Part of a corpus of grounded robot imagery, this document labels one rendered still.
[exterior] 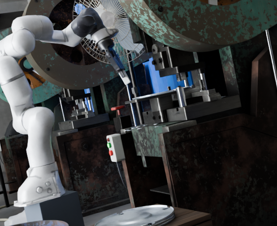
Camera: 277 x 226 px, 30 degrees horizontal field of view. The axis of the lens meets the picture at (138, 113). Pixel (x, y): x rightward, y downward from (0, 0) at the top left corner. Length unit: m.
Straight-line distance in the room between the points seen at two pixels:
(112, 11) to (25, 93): 1.18
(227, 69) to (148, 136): 0.49
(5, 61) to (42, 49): 1.49
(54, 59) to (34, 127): 1.56
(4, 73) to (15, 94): 0.10
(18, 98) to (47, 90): 3.25
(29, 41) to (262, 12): 0.98
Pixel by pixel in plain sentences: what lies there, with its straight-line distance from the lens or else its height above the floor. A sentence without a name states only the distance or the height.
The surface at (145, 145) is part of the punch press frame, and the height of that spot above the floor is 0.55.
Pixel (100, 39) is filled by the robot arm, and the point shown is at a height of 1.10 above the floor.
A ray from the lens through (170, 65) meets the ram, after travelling 2.44.
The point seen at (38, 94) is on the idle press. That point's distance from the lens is 5.41.
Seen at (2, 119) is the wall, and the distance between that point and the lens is 8.92.
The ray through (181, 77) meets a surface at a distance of 2.50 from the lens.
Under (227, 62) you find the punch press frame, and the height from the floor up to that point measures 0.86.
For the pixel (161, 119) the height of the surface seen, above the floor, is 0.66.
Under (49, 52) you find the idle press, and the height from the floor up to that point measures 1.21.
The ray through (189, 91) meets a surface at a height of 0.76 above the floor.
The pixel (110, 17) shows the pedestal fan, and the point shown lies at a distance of 3.23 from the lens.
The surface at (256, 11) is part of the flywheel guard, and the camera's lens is 2.23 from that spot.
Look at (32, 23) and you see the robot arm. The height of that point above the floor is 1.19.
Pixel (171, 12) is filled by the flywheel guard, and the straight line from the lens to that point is 2.01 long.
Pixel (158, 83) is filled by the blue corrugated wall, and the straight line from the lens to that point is 5.24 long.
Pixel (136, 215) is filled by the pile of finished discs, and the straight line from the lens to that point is 1.90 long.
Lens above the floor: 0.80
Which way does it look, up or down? 2 degrees down
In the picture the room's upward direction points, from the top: 12 degrees counter-clockwise
